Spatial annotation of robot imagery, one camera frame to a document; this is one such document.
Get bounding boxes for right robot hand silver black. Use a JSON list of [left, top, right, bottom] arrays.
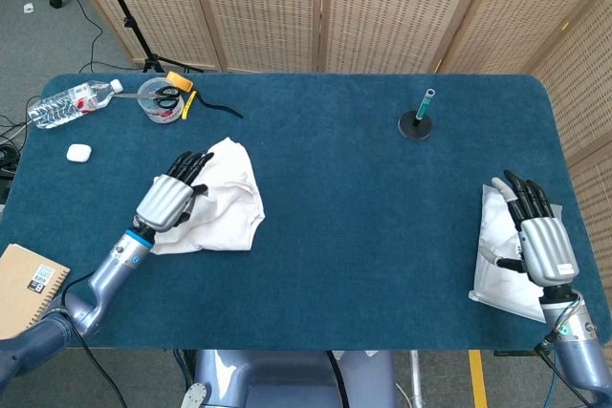
[[480, 169, 578, 288]]

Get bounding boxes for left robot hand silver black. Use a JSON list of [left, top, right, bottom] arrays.
[[133, 150, 215, 231]]

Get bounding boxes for white t-shirt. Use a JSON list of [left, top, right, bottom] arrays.
[[150, 137, 267, 256]]

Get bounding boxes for plastic bag with white garment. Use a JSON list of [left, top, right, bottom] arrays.
[[468, 183, 564, 323]]

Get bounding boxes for clear round plastic jar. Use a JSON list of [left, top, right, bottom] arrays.
[[137, 75, 186, 125]]

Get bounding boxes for white earbuds case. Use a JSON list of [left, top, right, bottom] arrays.
[[66, 142, 92, 163]]

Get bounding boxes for clear plastic water bottle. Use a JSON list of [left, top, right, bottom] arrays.
[[27, 78, 124, 131]]

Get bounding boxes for yellow floor tape strip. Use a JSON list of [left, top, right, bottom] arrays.
[[468, 350, 489, 408]]

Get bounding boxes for kraft spiral notebook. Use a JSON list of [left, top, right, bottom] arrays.
[[0, 244, 72, 340]]

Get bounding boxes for black round stand base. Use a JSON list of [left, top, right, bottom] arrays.
[[397, 110, 437, 142]]

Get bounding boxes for dark blue table mat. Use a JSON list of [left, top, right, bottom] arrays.
[[0, 73, 601, 352]]

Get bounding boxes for black tripod stand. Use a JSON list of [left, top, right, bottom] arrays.
[[88, 0, 205, 75]]

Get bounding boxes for silver metal pole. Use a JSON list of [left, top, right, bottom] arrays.
[[408, 350, 426, 408]]

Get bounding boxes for green marker tube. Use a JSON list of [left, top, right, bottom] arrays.
[[414, 87, 437, 121]]

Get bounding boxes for blue-grey robot torso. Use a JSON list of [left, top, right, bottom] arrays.
[[180, 349, 398, 408]]

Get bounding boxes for black-handled scissors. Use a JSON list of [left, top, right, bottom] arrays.
[[110, 85, 183, 110]]

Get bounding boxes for black strap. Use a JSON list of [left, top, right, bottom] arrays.
[[193, 90, 245, 120]]

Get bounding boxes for bundle of floor cables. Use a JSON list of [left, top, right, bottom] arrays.
[[0, 114, 30, 189]]

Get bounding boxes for thin black floor cable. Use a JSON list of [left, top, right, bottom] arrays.
[[66, 0, 144, 71]]

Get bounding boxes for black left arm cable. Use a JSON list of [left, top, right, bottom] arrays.
[[60, 271, 128, 408]]

